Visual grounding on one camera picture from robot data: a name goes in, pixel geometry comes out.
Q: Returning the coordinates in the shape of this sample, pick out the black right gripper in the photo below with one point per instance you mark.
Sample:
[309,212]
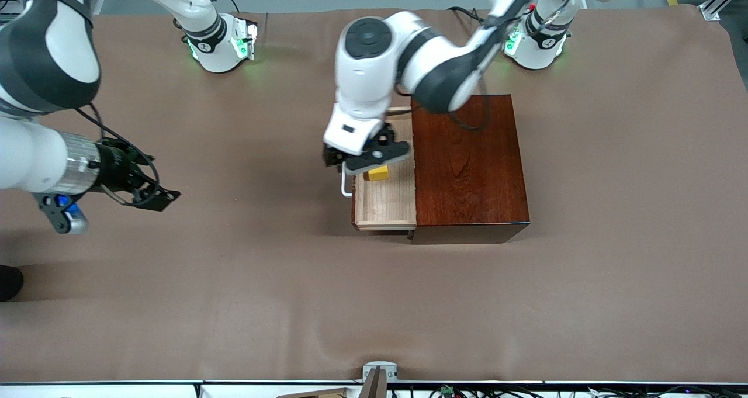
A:
[115,172]

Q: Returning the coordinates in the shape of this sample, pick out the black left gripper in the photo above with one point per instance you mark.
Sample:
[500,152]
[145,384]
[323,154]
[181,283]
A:
[332,156]

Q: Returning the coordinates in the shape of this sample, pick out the yellow block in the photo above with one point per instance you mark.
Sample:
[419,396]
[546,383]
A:
[378,173]

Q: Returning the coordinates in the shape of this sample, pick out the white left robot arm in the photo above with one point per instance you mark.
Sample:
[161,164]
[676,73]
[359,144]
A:
[368,76]

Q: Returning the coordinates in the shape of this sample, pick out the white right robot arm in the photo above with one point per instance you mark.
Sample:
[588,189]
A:
[41,65]

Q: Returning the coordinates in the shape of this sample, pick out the dark brown wooden cabinet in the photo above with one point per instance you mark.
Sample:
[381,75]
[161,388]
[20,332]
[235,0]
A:
[467,176]

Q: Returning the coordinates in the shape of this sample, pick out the table cover mat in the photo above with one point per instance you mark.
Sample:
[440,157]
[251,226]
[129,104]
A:
[292,298]

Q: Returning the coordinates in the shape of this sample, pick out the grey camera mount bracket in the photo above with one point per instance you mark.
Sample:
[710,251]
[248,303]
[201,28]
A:
[380,367]

